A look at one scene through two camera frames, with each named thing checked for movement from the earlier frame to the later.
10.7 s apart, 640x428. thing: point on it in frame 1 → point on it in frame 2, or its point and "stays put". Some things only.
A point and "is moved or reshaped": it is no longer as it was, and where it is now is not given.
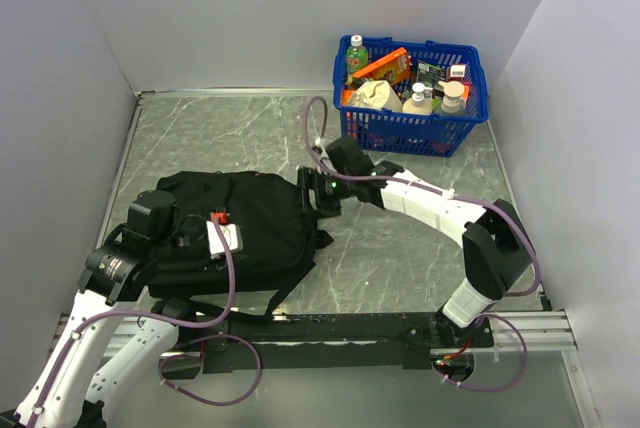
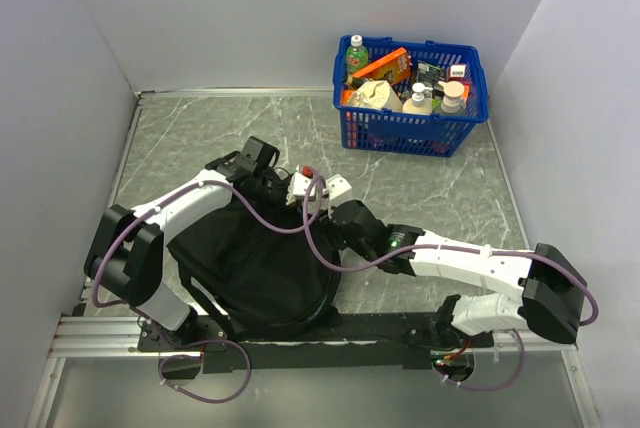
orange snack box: (394, 67) stays put
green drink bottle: (356, 55) stays put
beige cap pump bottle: (453, 90) stays put
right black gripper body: (333, 189) → (332, 234)
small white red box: (457, 72) stays put
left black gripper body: (185, 241) → (270, 192)
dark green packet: (430, 75) stays put
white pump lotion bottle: (417, 104) stays put
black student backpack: (279, 238) is moved or reshaped
